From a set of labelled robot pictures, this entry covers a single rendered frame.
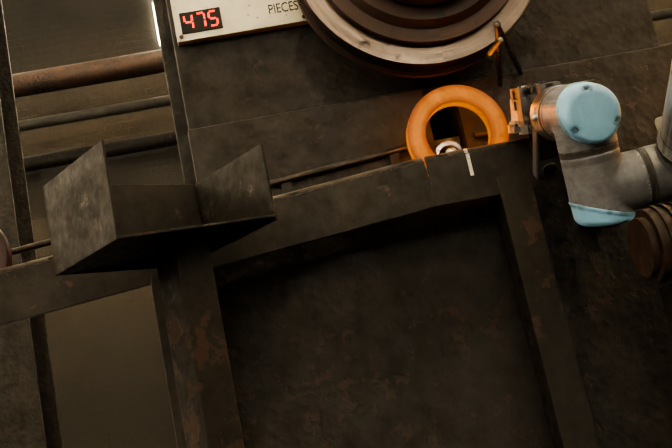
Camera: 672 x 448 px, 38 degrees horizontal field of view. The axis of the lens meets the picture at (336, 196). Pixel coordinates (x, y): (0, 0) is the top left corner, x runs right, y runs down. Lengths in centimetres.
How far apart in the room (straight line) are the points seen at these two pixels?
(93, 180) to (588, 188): 72
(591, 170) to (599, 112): 9
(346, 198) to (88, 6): 708
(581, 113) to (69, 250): 77
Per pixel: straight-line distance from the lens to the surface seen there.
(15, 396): 433
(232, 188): 154
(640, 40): 208
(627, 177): 152
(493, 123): 179
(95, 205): 136
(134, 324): 788
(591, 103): 149
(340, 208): 169
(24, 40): 865
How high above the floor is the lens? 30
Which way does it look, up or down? 13 degrees up
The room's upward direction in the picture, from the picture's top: 12 degrees counter-clockwise
